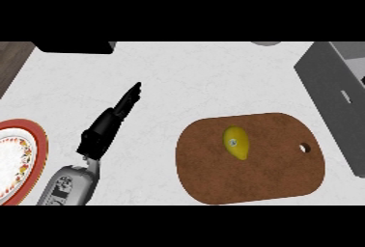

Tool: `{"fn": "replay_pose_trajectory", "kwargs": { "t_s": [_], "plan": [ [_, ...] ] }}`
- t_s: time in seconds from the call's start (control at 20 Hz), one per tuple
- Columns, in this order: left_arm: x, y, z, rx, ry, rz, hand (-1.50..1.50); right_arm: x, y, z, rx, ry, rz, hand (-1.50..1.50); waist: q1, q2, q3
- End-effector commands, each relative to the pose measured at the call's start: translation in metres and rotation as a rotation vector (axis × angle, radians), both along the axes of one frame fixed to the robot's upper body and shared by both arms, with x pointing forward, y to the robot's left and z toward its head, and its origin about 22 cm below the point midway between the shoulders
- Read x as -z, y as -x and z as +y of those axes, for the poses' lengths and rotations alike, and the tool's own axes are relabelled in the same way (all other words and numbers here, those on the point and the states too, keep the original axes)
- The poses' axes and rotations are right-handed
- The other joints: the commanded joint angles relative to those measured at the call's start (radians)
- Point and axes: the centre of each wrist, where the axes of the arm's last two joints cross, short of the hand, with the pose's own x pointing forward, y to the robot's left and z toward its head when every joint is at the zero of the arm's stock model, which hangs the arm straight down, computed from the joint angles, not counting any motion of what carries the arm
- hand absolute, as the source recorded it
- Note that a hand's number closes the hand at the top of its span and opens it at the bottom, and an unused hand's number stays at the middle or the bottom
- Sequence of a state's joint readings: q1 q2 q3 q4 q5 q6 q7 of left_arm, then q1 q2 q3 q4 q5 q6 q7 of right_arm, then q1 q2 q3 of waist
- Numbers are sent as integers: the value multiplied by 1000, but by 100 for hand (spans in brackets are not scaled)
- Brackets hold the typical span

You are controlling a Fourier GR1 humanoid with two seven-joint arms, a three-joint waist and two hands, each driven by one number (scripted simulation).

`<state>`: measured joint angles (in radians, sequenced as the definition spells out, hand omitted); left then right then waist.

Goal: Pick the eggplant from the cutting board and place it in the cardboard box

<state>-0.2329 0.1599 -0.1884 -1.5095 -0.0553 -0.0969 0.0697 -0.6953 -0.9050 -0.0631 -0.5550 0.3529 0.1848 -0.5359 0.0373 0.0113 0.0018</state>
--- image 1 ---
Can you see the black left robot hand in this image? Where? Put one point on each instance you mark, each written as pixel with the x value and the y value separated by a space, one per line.
pixel 104 128

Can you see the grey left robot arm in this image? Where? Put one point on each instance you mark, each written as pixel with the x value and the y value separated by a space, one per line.
pixel 67 186

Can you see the brown wooden cutting board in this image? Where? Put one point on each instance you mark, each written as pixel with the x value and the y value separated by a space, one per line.
pixel 252 167

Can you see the red-rimmed patterned plate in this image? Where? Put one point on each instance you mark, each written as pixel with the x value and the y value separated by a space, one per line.
pixel 20 160

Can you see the black appliance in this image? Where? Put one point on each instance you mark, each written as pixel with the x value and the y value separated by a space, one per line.
pixel 76 47

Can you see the small grey round object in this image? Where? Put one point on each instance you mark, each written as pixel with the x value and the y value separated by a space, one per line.
pixel 267 43

